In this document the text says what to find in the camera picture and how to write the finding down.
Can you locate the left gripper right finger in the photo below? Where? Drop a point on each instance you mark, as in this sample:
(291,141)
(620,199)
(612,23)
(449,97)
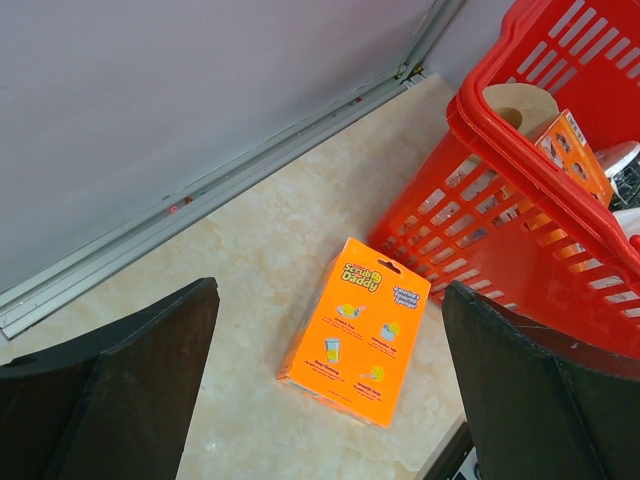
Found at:
(540,404)

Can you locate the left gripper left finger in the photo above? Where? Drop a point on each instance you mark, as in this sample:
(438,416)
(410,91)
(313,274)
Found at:
(113,403)

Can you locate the red plastic shopping basket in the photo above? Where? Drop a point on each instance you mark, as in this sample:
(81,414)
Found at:
(488,209)

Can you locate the white plastic bag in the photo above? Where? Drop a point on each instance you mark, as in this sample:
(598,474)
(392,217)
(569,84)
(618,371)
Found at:
(620,164)

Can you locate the orange snack box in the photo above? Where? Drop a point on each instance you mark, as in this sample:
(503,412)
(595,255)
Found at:
(563,143)

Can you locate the brown paper roll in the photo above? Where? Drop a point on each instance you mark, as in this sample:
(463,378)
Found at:
(527,108)

